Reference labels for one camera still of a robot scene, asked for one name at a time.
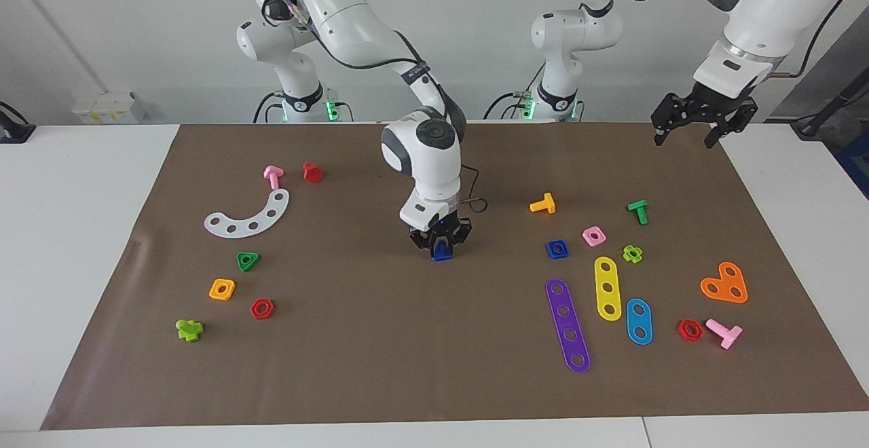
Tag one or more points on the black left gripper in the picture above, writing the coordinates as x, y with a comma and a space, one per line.
716, 104

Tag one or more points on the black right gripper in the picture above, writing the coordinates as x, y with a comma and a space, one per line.
445, 229

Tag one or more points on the blue triangle-head bolt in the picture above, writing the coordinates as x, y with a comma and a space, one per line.
442, 253

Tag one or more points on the blue square nut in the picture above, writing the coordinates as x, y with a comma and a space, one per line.
550, 254

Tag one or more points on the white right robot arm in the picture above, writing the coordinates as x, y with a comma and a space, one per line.
421, 149

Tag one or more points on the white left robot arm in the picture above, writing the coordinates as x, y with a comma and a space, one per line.
767, 7

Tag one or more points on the orange plastic bolt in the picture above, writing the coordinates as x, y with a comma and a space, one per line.
543, 203

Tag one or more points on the green plastic bolt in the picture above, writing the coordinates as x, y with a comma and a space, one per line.
639, 211

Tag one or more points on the brown table mat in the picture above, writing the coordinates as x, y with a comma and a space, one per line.
407, 353

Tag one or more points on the black stand pole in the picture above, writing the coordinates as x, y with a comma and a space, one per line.
831, 105

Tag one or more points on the pink square nut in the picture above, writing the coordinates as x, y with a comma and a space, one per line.
587, 239

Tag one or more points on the red plastic bolt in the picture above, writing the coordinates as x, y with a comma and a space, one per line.
312, 172

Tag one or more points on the purple four-hole strip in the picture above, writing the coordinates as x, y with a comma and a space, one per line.
567, 324

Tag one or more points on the lime flower nut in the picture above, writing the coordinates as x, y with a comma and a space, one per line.
638, 258

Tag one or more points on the blue crate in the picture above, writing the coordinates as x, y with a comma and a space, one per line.
857, 166

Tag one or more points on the yellow three-hole strip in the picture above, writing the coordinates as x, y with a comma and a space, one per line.
606, 278

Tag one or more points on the orange heart plate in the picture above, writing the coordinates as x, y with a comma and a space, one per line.
725, 285

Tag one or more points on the pink plastic bolt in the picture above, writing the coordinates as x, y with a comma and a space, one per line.
724, 332
273, 176

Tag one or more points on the red hex nut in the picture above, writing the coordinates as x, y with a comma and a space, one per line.
698, 334
270, 312

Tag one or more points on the green triangle nut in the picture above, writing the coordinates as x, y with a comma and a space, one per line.
254, 258

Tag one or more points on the white curved five-hole plate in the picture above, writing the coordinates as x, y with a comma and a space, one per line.
243, 229

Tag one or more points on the blue two-hole strip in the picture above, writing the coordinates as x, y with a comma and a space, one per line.
638, 322

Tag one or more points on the orange square nut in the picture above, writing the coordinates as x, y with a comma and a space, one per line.
231, 293

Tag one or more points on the lime cross-head bolt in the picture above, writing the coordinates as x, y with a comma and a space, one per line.
189, 330

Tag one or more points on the black clamp object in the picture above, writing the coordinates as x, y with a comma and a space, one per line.
13, 129

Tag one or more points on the white wall box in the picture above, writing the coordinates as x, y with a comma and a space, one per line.
108, 107

